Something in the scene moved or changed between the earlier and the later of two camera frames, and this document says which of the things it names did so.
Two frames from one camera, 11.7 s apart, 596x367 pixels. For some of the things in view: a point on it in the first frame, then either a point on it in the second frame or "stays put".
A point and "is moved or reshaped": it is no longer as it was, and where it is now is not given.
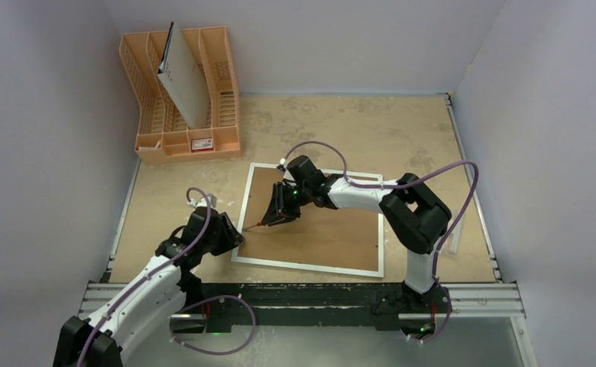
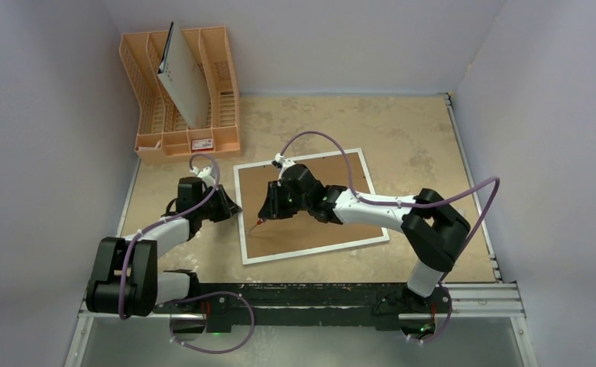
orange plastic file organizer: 164,132 stays put
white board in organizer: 182,71 stays put
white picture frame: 324,238 is moved or reshaped
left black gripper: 231,238 to 228,209
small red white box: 202,145 stays put
